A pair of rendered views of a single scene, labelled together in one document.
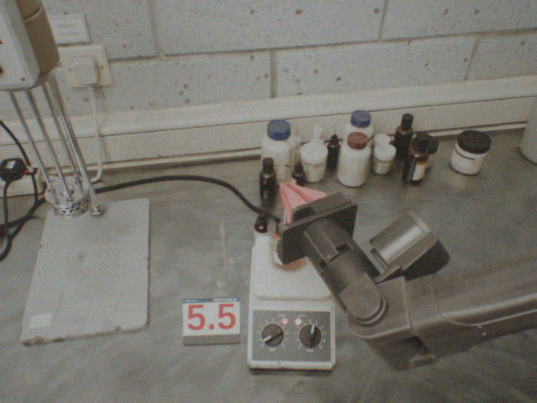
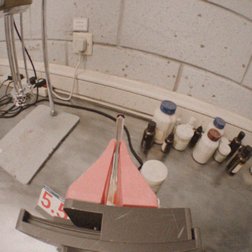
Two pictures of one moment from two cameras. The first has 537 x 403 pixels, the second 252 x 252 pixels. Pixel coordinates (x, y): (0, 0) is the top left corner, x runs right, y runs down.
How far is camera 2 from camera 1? 0.53 m
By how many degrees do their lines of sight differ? 17
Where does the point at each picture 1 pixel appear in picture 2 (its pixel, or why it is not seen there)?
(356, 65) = (225, 92)
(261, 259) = not seen: hidden behind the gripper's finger
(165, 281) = (52, 167)
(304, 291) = not seen: hidden behind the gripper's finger
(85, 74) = (78, 45)
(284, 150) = (166, 121)
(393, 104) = (237, 123)
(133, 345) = (15, 190)
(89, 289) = (20, 148)
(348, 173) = (199, 153)
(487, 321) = not seen: outside the picture
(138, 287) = (37, 161)
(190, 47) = (135, 45)
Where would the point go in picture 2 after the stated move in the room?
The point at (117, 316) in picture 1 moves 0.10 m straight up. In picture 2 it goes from (19, 170) to (4, 146)
